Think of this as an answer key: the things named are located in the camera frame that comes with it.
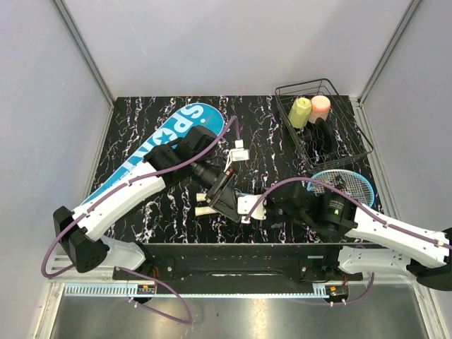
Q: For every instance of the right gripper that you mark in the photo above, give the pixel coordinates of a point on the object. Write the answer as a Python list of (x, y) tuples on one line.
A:
[(275, 223)]

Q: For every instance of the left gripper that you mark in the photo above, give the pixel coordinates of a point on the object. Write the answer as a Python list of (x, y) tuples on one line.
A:
[(224, 197)]

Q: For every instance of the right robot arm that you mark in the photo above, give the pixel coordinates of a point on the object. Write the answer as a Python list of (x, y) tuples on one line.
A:
[(426, 254)]

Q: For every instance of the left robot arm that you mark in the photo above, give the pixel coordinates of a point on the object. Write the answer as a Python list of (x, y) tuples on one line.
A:
[(81, 231)]

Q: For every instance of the blue badminton racket upper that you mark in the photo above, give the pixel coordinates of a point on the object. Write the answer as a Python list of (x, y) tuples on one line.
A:
[(201, 197)]

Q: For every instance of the blue badminton racket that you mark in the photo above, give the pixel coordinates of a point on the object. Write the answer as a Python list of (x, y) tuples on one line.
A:
[(349, 182), (201, 197)]

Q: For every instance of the blue badminton racket lower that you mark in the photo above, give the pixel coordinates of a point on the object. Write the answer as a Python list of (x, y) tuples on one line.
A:
[(349, 182)]

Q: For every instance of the black bowl in basket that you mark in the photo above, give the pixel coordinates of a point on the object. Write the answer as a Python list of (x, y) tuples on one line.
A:
[(321, 138)]

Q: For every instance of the blue racket bag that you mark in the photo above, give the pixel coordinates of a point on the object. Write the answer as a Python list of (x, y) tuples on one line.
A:
[(173, 128)]

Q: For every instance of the yellow-green cup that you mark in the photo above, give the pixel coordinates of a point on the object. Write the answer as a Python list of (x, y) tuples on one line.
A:
[(300, 112)]

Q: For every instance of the pink cup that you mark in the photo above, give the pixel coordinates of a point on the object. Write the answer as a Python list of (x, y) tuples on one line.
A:
[(320, 108)]

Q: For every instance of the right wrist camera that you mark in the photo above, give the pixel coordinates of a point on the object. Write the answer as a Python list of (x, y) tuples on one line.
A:
[(252, 212)]

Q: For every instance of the black wire basket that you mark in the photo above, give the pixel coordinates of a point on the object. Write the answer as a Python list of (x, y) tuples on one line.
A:
[(334, 143)]

